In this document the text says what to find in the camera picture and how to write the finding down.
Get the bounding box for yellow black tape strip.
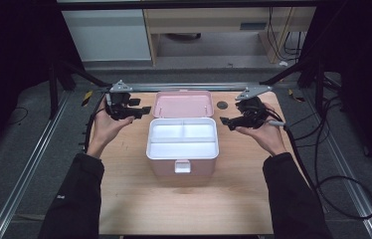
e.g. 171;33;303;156
81;90;94;109
286;88;306;104

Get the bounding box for white cabinet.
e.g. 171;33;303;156
60;9;153;63

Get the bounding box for black metal stand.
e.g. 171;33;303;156
259;59;328;118
47;59;114;121

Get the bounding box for white compartment tray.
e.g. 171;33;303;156
146;117;220;160

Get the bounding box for pink storage box with lid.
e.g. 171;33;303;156
145;89;220;177

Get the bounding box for black floor cables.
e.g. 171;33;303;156
287;75;345;148

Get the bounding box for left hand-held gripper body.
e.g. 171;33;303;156
104;79;142;121

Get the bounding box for person's right hand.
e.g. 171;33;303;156
235;102;288;157

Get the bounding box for silver metal rail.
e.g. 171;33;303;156
301;89;372;239
0;90;73;239
103;82;295;93

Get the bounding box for thin black floor cable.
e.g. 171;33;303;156
7;106;30;126

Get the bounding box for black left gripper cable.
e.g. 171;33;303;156
84;93;111;154

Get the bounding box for hanging black cables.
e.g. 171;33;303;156
267;7;308;65

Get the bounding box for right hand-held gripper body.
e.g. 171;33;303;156
234;85;274;130

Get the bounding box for person's left hand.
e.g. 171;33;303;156
86;105;135;160

